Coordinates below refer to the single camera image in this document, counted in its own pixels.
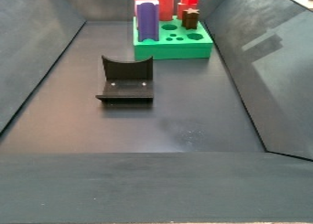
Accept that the green shape-sorting board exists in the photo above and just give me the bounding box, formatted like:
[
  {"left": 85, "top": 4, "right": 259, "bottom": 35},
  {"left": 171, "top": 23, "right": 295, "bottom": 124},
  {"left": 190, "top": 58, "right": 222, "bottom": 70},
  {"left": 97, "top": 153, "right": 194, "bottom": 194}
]
[{"left": 134, "top": 17, "right": 212, "bottom": 60}]

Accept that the black curved stand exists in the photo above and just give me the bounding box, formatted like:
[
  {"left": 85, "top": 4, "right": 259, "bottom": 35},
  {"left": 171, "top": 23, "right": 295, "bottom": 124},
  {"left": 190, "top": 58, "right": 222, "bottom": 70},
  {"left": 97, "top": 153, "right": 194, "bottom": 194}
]
[{"left": 95, "top": 56, "right": 154, "bottom": 101}]

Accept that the purple arch-notched block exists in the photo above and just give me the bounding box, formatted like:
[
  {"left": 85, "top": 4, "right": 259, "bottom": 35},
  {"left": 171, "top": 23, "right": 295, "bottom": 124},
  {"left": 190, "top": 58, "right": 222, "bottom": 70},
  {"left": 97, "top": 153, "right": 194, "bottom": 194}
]
[{"left": 135, "top": 0, "right": 159, "bottom": 41}]

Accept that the brown star block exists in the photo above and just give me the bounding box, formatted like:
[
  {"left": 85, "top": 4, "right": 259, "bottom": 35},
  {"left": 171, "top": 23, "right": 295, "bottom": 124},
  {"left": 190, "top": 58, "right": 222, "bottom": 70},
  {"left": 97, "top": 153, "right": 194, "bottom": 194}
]
[{"left": 182, "top": 8, "right": 199, "bottom": 29}]

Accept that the short red rounded block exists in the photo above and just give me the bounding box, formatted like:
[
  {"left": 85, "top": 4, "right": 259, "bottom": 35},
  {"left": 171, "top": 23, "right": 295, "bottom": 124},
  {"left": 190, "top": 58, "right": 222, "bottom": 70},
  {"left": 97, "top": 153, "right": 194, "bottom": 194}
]
[{"left": 178, "top": 3, "right": 198, "bottom": 19}]

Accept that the red cylinder block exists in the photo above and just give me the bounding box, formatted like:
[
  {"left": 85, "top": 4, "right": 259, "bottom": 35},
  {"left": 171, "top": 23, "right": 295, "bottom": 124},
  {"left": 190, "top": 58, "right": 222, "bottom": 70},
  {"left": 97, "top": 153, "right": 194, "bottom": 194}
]
[{"left": 159, "top": 0, "right": 174, "bottom": 21}]

